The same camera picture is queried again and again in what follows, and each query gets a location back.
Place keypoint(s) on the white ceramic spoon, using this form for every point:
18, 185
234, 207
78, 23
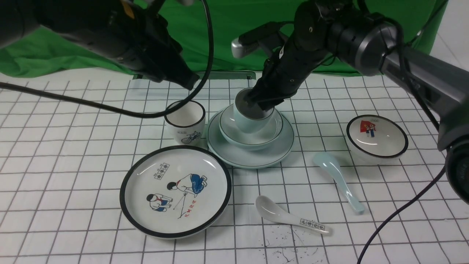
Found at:
273, 212

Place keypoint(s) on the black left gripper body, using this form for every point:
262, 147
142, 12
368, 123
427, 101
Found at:
153, 52

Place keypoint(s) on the light blue ceramic spoon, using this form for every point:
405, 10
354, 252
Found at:
331, 166

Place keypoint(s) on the light blue bowl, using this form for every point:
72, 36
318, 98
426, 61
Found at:
251, 141

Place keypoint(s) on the green backdrop cloth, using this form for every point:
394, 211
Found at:
44, 52

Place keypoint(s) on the white plate black rim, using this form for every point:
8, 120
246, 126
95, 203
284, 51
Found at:
175, 192

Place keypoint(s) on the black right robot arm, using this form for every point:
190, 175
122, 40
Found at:
372, 44

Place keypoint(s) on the white bowl black rim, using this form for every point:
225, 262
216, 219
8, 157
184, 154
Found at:
376, 140

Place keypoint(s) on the light blue cup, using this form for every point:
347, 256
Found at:
249, 116

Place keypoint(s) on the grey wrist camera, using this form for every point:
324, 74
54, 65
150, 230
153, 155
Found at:
267, 37

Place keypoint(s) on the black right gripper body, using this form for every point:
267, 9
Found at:
283, 74

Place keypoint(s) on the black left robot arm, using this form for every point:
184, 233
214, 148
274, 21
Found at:
119, 30

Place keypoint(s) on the white cup with bicycle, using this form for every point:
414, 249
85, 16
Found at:
187, 124

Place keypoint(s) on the light blue plate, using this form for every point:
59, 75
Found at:
249, 159

